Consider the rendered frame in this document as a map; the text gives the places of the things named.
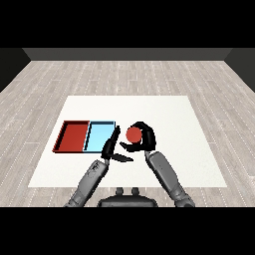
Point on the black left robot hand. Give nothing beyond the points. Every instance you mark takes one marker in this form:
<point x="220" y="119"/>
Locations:
<point x="110" y="147"/>

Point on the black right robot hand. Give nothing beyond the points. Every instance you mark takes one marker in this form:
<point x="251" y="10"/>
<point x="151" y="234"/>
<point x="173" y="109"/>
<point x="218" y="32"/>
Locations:
<point x="148" y="136"/>

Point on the small red can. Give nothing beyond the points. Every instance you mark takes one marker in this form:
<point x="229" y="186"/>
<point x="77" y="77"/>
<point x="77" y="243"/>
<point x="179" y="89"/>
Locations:
<point x="133" y="134"/>

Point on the light blue shallow open box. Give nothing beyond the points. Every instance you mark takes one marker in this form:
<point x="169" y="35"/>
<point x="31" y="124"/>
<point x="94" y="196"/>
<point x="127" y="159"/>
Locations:
<point x="99" y="136"/>

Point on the red shallow open box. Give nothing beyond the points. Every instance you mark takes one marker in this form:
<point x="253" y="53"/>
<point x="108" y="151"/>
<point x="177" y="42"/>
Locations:
<point x="73" y="136"/>

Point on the dark grey robot body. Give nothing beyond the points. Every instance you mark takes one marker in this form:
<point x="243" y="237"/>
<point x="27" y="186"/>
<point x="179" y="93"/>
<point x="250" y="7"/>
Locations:
<point x="127" y="200"/>

